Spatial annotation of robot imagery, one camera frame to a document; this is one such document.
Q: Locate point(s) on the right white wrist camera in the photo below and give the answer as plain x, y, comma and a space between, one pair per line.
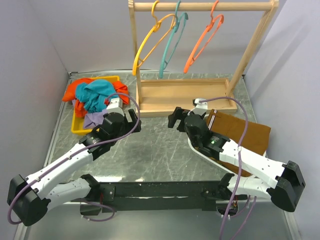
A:
200, 107

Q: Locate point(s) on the black base bar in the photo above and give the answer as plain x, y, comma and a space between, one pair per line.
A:
165, 195

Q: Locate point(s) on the teal t shirt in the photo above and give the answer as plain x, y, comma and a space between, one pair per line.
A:
93, 94

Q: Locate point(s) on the aluminium rail frame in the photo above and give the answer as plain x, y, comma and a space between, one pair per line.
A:
159, 155

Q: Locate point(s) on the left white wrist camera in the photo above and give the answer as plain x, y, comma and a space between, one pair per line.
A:
115, 106

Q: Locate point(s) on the orange plastic hanger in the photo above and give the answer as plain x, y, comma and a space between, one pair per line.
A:
209, 32

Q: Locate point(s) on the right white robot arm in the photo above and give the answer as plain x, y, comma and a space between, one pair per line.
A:
282, 183

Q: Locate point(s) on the white laundry basket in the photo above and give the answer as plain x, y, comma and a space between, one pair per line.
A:
212, 160

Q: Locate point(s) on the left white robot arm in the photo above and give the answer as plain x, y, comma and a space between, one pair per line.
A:
29, 198

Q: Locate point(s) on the brown trousers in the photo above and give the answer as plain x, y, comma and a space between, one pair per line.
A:
240, 132

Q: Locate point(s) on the yellow plastic tray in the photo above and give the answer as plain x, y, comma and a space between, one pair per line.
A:
78, 122

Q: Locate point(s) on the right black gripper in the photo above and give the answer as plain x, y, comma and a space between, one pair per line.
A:
179, 113

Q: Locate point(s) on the wooden clothes rack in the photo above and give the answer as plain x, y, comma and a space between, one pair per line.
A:
157, 98

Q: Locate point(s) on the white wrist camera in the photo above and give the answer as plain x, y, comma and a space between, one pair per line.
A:
115, 106
200, 107

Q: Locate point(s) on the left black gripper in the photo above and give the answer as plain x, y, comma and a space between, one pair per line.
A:
130, 125

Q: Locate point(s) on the lilac cloth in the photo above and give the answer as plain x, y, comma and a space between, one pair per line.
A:
90, 119

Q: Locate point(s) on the orange t shirt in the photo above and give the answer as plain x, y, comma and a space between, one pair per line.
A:
120, 88

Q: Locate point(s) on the teal plastic hanger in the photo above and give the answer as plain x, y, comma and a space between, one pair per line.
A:
174, 38

